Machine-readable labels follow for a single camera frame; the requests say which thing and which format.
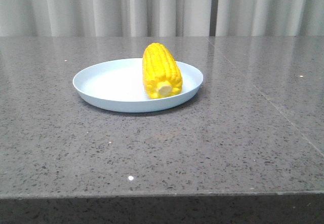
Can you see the light blue round plate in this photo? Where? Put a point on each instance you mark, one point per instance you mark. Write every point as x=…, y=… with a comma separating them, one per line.
x=117, y=86

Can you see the yellow corn cob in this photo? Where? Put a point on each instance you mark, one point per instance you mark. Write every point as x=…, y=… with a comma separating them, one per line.
x=161, y=75

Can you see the grey pleated curtain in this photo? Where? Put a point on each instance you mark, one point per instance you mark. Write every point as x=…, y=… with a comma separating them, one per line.
x=161, y=17

